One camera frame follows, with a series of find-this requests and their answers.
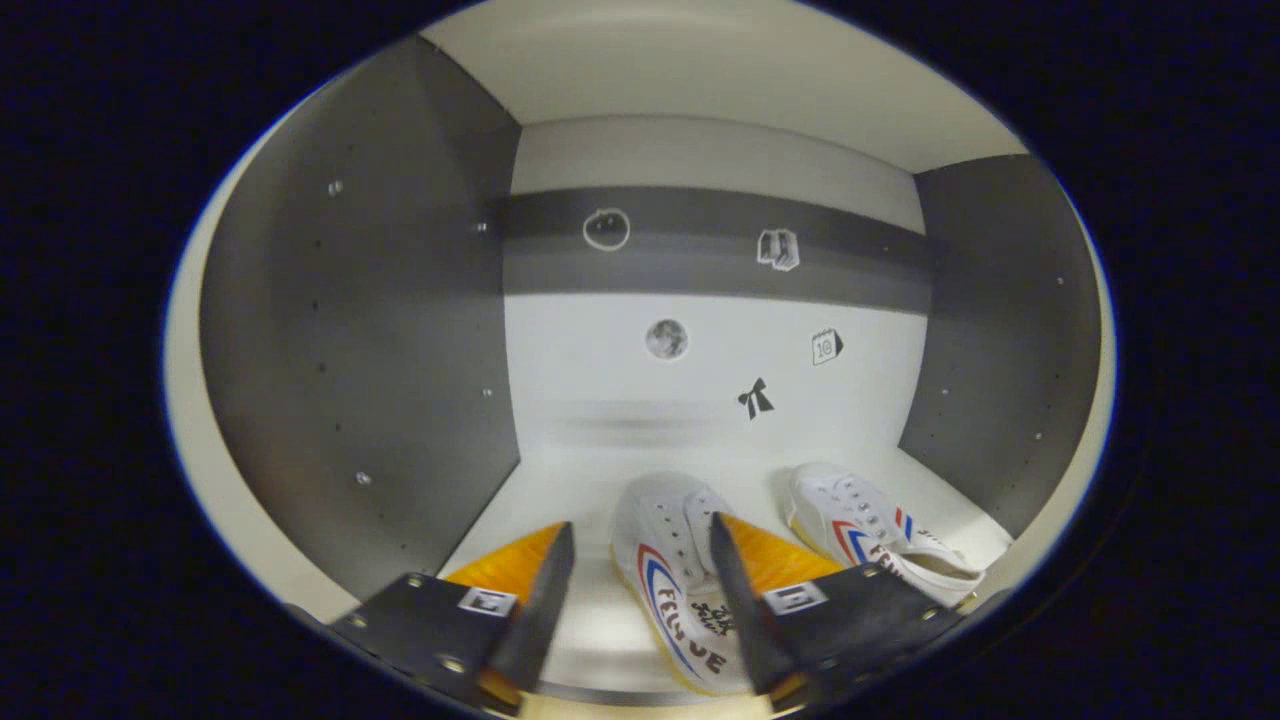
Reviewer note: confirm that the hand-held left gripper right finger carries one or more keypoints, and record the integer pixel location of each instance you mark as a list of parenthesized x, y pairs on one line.
[(740, 610)]

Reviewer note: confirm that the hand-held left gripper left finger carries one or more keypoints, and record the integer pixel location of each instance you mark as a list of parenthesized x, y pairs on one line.
[(540, 610)]

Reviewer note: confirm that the white striped canvas shoe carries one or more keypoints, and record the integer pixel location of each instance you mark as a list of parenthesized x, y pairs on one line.
[(660, 530), (850, 500)]

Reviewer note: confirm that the white and grey shoe cabinet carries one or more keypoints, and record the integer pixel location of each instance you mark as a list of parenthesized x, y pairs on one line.
[(400, 350)]

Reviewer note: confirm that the white cabinet door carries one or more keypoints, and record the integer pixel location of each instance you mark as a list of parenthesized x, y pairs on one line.
[(1060, 520), (190, 420)]

